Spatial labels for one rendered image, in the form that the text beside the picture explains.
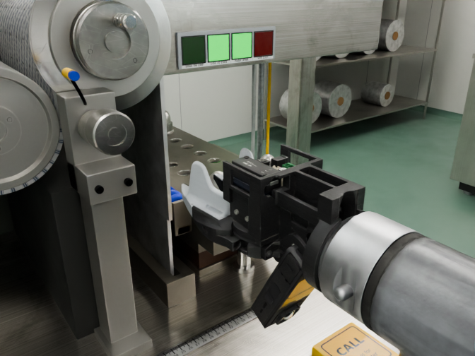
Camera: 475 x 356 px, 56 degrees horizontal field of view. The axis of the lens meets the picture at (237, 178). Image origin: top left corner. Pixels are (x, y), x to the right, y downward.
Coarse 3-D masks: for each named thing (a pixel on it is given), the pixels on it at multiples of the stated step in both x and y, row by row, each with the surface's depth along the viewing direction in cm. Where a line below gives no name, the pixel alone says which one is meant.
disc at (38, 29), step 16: (48, 0) 41; (160, 0) 48; (32, 16) 41; (48, 16) 41; (160, 16) 48; (32, 32) 41; (160, 32) 49; (32, 48) 42; (48, 48) 42; (160, 48) 49; (48, 64) 43; (80, 64) 44; (160, 64) 50; (48, 80) 43; (64, 80) 44; (128, 96) 49; (144, 96) 50
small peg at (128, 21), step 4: (112, 16) 43; (116, 16) 42; (120, 16) 42; (124, 16) 41; (128, 16) 41; (132, 16) 41; (112, 20) 43; (116, 20) 42; (120, 20) 42; (124, 20) 41; (128, 20) 41; (132, 20) 41; (136, 20) 42; (116, 24) 43; (120, 24) 42; (124, 24) 41; (128, 24) 41; (132, 24) 42; (136, 24) 42; (124, 28) 42; (128, 28) 41; (132, 28) 42
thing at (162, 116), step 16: (160, 80) 51; (160, 96) 52; (128, 112) 60; (144, 112) 56; (160, 112) 52; (144, 128) 57; (160, 128) 53; (144, 144) 59; (160, 144) 55; (144, 160) 60; (160, 160) 56; (144, 176) 61; (160, 176) 57; (144, 192) 62; (160, 192) 58; (160, 208) 59
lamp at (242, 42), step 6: (234, 36) 93; (240, 36) 94; (246, 36) 95; (234, 42) 93; (240, 42) 94; (246, 42) 95; (234, 48) 94; (240, 48) 95; (246, 48) 96; (234, 54) 94; (240, 54) 95; (246, 54) 96
